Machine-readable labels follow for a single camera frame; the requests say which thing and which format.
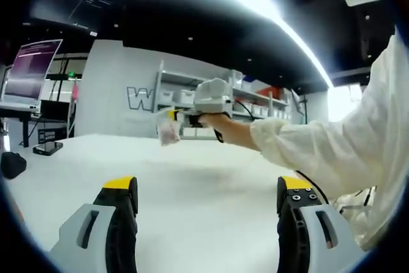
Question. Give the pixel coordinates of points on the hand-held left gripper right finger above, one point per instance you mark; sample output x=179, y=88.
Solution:
x=310, y=238

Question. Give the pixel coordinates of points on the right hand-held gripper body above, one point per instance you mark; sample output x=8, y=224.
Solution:
x=212, y=100

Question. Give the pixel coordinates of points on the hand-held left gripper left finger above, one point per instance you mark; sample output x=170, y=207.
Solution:
x=121, y=209

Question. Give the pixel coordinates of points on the clear resealable bag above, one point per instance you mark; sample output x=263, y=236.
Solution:
x=169, y=134

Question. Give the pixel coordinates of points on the person's right hand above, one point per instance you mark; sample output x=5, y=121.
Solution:
x=233, y=129

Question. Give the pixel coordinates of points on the grey metal shelving unit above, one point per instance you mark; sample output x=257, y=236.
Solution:
x=158, y=94

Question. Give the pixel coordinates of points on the black tripod stand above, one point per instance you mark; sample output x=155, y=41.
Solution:
x=300, y=103

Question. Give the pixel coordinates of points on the black flat device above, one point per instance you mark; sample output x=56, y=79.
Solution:
x=48, y=149

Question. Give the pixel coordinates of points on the black pouch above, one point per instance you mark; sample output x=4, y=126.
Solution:
x=12, y=166

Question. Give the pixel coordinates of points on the black monitor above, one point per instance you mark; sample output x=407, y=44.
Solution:
x=54, y=111

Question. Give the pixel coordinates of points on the pink flag on stand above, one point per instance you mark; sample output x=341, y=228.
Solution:
x=75, y=91

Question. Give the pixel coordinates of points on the green exit sign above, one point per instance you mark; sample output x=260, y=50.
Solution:
x=72, y=74

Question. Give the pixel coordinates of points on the person in white coat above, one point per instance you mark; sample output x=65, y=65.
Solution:
x=383, y=126

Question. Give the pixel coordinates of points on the background office desk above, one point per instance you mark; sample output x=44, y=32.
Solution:
x=12, y=111

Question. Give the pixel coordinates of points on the monitor with purple screen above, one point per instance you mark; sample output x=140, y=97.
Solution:
x=30, y=74

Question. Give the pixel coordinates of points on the outlined letter wall logo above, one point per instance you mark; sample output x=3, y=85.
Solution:
x=132, y=95

